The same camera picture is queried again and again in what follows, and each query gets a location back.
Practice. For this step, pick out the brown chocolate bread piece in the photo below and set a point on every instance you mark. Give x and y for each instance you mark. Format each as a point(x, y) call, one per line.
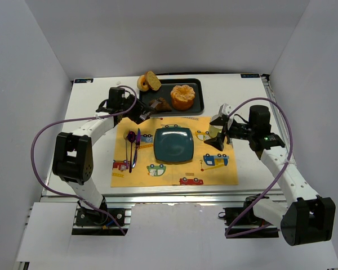
point(160, 105)

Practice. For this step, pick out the yellow car print placemat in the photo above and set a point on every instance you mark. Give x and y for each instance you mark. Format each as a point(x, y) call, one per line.
point(209, 166)

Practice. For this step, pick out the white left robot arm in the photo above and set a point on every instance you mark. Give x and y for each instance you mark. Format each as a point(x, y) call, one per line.
point(73, 156)

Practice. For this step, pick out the silver metal tongs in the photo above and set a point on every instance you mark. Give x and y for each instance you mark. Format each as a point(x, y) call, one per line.
point(153, 108)

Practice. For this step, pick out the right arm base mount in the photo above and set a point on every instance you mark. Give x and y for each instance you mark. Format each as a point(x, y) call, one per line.
point(249, 226)

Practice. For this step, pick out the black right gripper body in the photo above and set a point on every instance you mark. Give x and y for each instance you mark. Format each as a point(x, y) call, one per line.
point(223, 133)

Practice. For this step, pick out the sliced baguette piece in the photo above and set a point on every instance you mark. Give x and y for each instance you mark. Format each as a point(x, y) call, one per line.
point(152, 80)

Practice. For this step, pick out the purple iridescent knife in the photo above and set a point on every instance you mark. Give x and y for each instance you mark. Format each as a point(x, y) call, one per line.
point(137, 145)

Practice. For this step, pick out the teal square plate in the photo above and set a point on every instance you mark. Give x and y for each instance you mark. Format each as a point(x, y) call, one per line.
point(173, 145)

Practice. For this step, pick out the orange bundt cake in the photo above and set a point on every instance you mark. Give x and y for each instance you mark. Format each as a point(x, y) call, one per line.
point(182, 97)

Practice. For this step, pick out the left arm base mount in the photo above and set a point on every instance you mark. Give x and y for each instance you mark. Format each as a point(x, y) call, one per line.
point(88, 222)

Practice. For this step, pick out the light green mug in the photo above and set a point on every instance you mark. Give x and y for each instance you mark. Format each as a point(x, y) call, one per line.
point(214, 130)

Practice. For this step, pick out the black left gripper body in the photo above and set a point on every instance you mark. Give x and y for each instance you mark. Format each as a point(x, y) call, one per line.
point(141, 113)

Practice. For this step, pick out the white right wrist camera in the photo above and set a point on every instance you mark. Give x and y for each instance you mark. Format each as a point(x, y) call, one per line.
point(224, 110)

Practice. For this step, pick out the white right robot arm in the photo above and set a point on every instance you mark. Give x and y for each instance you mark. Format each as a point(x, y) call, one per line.
point(308, 217)

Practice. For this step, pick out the purple iridescent spoon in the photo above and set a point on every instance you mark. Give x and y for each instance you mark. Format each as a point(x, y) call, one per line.
point(131, 138)

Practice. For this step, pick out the glazed donut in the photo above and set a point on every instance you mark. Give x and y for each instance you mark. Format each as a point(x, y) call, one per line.
point(142, 84)

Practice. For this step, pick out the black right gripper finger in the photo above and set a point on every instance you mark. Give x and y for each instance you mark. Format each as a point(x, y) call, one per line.
point(219, 120)
point(217, 142)

